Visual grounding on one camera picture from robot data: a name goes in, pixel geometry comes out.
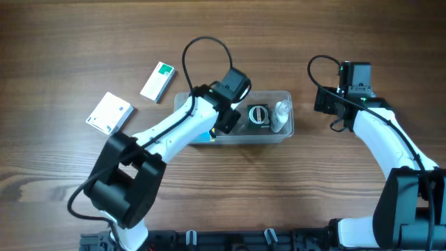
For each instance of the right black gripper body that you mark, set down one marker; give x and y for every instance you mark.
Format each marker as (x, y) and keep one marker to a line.
(324, 101)

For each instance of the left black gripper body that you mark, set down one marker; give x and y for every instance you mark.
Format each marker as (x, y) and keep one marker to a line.
(228, 120)

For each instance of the blue yellow VapoDrops box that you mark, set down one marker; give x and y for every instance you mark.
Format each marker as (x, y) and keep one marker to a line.
(205, 137)

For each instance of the clear plastic container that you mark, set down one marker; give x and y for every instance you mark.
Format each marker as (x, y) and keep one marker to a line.
(240, 134)

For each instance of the clear spray bottle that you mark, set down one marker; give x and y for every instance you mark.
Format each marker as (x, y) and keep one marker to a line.
(280, 115)

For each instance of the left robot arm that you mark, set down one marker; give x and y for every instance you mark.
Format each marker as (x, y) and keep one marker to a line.
(127, 175)

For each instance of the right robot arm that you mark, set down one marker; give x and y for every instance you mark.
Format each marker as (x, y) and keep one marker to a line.
(410, 214)

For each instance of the white box green corner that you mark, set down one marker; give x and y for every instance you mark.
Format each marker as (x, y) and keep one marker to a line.
(158, 81)

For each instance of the white medicine box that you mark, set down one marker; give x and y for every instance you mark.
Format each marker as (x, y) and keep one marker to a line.
(110, 114)

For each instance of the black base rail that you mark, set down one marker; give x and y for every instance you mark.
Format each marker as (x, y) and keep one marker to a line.
(269, 239)

